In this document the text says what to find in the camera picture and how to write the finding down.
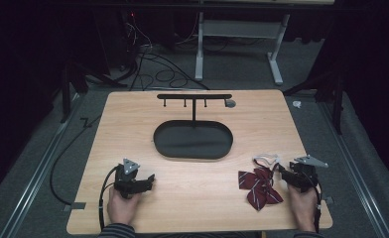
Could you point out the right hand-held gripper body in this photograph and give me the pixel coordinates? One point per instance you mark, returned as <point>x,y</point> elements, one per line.
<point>303,177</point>

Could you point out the grey round sticker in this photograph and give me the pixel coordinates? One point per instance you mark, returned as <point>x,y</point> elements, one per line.
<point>230,103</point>

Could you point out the white crumpled paper scrap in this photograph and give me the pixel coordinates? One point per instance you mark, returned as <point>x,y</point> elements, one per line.
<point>296,104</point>

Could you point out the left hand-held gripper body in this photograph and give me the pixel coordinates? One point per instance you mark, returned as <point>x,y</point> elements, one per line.
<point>126,183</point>

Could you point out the grey tape strip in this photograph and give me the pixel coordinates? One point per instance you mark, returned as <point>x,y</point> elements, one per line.
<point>75,206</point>
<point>329,200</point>

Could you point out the dark computer tower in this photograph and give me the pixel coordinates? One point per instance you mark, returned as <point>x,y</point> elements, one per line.
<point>126,39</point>

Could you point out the black metal stand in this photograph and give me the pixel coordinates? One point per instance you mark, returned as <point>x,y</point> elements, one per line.
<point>338,99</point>
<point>66,92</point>

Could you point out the person's left hand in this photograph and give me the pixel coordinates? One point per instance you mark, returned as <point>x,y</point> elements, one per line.
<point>121,210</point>

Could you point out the white metal desk frame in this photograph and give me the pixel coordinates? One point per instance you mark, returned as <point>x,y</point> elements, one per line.
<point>240,29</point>

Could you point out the metal floor rail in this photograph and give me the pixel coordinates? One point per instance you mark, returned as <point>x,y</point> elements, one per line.
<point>358,172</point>
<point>40,168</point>

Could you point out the person's right hand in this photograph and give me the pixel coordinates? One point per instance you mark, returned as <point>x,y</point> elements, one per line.
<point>304,208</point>

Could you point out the black hanger stand oval base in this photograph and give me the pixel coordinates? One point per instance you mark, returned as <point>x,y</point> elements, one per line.
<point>192,140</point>

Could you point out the dark red striped bow tie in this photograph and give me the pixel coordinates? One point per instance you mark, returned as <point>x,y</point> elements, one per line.
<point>258,186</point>

